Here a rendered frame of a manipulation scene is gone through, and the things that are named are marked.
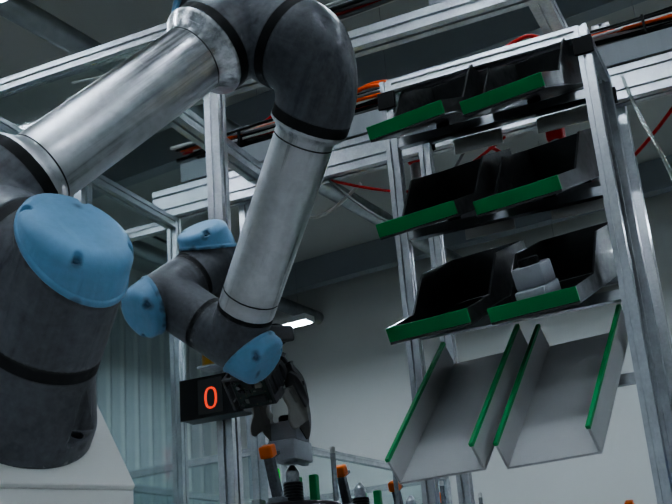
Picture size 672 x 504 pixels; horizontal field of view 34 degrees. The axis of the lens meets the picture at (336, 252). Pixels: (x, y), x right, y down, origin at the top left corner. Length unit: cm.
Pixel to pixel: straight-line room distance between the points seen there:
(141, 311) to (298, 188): 29
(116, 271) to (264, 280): 36
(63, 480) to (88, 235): 24
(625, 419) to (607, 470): 59
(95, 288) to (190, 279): 46
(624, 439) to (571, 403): 1100
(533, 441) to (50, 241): 73
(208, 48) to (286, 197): 20
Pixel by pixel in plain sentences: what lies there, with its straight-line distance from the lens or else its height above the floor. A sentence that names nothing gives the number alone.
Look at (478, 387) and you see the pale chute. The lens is 160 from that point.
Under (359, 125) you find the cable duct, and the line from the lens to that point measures 298.
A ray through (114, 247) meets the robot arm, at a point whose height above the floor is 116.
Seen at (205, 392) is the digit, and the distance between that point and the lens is 186.
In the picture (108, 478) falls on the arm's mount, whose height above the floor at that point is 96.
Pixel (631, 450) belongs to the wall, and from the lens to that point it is 1247.
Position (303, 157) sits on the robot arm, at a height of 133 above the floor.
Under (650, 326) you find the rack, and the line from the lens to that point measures 173.
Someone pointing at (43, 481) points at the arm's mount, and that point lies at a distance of 109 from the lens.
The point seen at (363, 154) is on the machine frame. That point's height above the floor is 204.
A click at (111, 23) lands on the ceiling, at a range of 899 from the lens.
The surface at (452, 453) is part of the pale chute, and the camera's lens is 149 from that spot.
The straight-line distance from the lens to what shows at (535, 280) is 149.
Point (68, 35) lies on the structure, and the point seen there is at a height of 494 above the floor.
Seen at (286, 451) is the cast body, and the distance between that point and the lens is 163.
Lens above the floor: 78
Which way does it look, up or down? 20 degrees up
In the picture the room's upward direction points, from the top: 5 degrees counter-clockwise
